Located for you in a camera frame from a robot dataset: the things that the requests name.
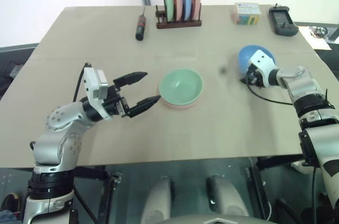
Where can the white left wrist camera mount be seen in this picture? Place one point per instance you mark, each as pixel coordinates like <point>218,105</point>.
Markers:
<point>96,86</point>

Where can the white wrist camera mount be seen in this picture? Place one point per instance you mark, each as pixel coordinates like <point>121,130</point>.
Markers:
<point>96,86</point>
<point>262,61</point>

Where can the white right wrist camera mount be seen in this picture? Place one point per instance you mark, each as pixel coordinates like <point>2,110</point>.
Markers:
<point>262,61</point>

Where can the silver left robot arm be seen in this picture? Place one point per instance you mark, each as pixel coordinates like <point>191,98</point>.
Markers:
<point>51,142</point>

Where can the pink bowl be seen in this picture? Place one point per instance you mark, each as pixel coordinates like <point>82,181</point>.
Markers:
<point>182,107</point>

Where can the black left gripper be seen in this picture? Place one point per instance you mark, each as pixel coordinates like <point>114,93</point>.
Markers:
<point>115,105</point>

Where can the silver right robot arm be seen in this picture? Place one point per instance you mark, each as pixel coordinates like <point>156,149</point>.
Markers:
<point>304,84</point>

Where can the black table leg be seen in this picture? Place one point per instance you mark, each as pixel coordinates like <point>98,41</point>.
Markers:
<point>112,197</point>
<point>258,192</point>

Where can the black screwdriver with red band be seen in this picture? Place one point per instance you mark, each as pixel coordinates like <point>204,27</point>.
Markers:
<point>140,26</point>

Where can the black handheld controller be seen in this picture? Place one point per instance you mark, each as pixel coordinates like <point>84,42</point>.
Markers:
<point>283,20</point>

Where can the blue bowl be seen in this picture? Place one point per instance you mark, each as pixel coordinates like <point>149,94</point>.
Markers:
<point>245,55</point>

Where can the dark wooden plate rack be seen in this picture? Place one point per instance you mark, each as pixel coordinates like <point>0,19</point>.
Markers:
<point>177,24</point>

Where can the dark grey robot torso edge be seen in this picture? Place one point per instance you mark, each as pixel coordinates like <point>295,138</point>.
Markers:
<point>212,220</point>

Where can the grey rounded robot leg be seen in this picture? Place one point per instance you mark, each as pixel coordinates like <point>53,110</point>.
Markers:
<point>226,197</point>
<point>157,200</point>

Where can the beige paper sheet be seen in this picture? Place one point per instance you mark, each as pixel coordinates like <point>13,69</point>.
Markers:
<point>317,44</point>

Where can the green bowl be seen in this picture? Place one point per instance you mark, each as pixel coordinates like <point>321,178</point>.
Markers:
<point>180,86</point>

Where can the colourful printed cardboard box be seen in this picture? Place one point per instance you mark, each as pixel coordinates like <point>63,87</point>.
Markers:
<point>247,13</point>

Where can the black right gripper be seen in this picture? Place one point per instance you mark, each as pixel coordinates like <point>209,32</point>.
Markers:
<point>254,77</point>

